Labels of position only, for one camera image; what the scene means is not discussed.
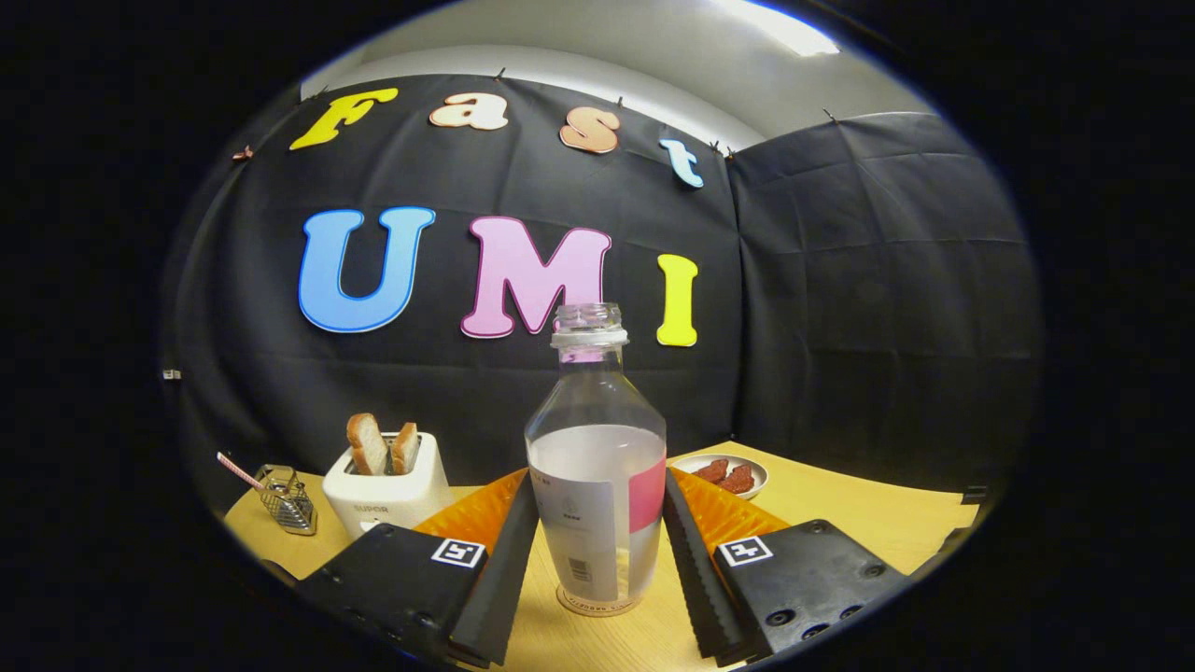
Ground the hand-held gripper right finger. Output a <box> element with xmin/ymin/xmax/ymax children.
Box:
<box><xmin>661</xmin><ymin>467</ymin><xmax>911</xmax><ymax>666</ymax></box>

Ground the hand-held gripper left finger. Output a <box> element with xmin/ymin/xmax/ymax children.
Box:
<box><xmin>297</xmin><ymin>467</ymin><xmax>542</xmax><ymax>668</ymax></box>

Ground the round cork coaster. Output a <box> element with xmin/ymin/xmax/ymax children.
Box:
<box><xmin>556</xmin><ymin>583</ymin><xmax>645</xmax><ymax>618</ymax></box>

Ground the clear plastic juice bottle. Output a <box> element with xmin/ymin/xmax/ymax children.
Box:
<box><xmin>525</xmin><ymin>302</ymin><xmax>668</xmax><ymax>606</ymax></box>

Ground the small white plate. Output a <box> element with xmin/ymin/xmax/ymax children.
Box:
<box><xmin>670</xmin><ymin>454</ymin><xmax>769</xmax><ymax>500</ymax></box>

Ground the white toaster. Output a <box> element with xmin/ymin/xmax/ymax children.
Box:
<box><xmin>322</xmin><ymin>432</ymin><xmax>457</xmax><ymax>542</ymax></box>

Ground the wooden table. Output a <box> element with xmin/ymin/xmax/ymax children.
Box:
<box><xmin>222</xmin><ymin>441</ymin><xmax>981</xmax><ymax>672</ymax></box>

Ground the toast bread slice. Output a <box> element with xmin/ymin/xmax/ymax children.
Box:
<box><xmin>390</xmin><ymin>422</ymin><xmax>421</xmax><ymax>475</ymax></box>
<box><xmin>346</xmin><ymin>413</ymin><xmax>389</xmax><ymax>476</ymax></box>

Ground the black backdrop cloth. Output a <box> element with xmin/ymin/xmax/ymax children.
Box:
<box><xmin>161</xmin><ymin>73</ymin><xmax>1042</xmax><ymax>524</ymax></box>

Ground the pink striped straw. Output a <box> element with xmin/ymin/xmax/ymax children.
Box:
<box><xmin>217</xmin><ymin>452</ymin><xmax>267</xmax><ymax>493</ymax></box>

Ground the metal wire basket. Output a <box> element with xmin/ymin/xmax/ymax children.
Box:
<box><xmin>254</xmin><ymin>464</ymin><xmax>318</xmax><ymax>537</ymax></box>

